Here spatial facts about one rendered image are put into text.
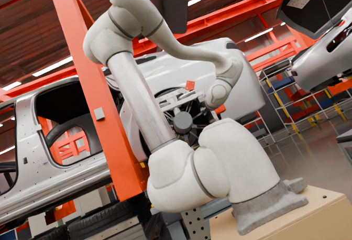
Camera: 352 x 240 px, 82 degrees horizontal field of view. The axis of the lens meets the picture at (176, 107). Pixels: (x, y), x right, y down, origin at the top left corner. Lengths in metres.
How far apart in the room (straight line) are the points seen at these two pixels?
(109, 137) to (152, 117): 0.86
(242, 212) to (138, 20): 0.68
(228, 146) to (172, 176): 0.19
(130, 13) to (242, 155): 0.58
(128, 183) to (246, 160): 1.04
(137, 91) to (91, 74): 1.02
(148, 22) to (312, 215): 0.72
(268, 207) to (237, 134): 0.19
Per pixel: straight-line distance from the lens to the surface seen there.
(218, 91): 0.98
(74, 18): 2.01
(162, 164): 0.64
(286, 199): 0.60
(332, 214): 0.58
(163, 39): 0.83
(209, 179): 0.59
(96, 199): 6.44
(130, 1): 0.78
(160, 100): 1.60
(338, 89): 5.57
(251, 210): 0.59
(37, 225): 7.47
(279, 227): 0.54
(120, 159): 1.48
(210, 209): 1.63
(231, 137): 0.57
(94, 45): 0.83
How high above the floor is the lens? 0.62
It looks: 14 degrees up
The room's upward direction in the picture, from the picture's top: 24 degrees counter-clockwise
